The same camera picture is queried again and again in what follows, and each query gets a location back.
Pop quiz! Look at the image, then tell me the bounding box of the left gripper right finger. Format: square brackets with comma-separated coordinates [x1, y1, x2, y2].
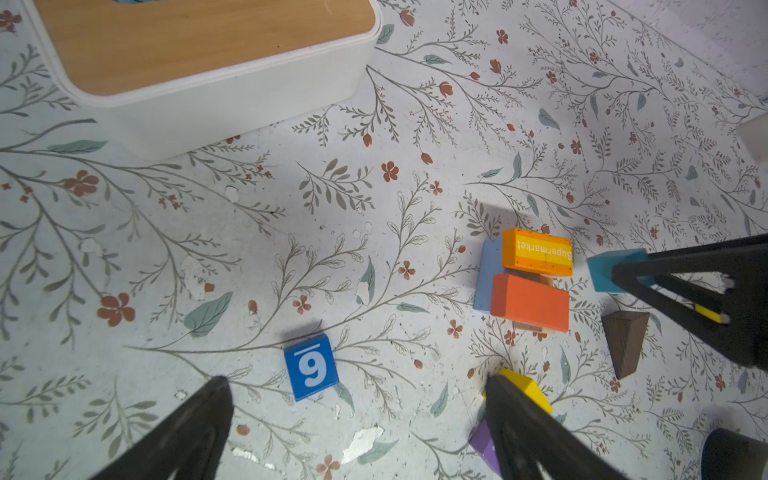
[485, 374, 624, 479]

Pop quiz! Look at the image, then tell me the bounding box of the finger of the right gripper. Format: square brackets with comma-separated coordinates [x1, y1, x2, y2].
[612, 234, 767, 369]

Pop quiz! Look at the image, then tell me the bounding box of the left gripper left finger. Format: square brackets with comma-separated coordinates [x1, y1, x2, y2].
[94, 376, 234, 479]

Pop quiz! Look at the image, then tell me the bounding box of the purple letter Y cube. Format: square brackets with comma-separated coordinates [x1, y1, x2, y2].
[469, 420, 501, 476]

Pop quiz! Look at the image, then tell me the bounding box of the yellow wooden cube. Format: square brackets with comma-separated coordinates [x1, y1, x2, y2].
[498, 368, 553, 414]

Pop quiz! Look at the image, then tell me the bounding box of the dark brown plank block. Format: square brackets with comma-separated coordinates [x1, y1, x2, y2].
[602, 311, 650, 380]

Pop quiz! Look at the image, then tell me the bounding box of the red wooden block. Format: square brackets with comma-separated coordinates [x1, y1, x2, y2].
[490, 274, 570, 333]

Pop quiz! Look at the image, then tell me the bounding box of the blue number nine cube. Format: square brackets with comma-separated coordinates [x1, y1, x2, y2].
[284, 334, 339, 401]

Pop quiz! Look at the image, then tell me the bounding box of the teal wooden cube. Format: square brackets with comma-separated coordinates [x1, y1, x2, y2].
[587, 248, 648, 293]

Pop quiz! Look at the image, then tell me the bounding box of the light blue plank block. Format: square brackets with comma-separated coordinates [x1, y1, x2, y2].
[473, 238, 506, 314]

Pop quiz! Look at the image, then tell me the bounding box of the orange wooden cylinder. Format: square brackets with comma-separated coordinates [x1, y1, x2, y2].
[501, 228, 574, 277]

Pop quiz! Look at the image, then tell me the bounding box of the natural wood plank block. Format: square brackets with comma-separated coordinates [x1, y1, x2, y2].
[511, 270, 555, 334]

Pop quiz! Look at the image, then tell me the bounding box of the small yellow wooden block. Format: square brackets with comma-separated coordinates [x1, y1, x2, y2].
[694, 304, 730, 324]

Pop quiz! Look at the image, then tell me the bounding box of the black alarm clock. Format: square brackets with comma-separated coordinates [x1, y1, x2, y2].
[701, 428, 767, 480]

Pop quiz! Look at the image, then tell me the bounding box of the white wooden-lid tissue box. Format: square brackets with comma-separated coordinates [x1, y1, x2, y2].
[21, 1, 383, 160]

